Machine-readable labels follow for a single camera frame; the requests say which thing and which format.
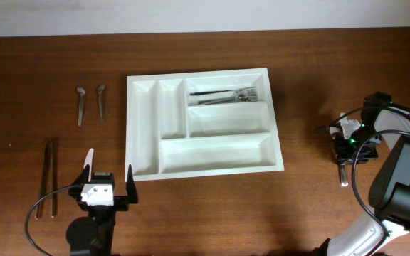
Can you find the large metal spoon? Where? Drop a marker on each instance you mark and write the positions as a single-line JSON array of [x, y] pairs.
[[340, 153]]

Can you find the small metal spoon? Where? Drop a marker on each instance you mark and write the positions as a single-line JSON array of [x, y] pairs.
[[81, 91], [100, 89]]

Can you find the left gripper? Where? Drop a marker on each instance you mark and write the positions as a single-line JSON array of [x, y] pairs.
[[123, 202]]

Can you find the white cutlery tray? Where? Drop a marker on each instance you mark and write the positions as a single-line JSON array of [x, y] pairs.
[[168, 135]]

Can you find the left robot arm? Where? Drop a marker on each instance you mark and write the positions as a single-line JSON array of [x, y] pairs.
[[92, 234]]

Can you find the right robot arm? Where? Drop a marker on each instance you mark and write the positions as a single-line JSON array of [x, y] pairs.
[[386, 214]]

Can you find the small metal spoon right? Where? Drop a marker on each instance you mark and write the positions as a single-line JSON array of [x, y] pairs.
[[100, 89]]

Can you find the small metal spoon left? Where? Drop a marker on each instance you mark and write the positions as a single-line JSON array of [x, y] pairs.
[[81, 91]]

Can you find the metal fork dark handle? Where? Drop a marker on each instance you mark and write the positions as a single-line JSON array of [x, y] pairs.
[[220, 91]]

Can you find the pink plastic knife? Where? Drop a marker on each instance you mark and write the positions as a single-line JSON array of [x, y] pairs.
[[89, 161]]

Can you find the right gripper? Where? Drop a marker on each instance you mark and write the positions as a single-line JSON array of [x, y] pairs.
[[342, 152]]

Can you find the dark chopstick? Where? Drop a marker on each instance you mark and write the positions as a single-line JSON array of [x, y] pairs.
[[47, 166], [53, 182]]

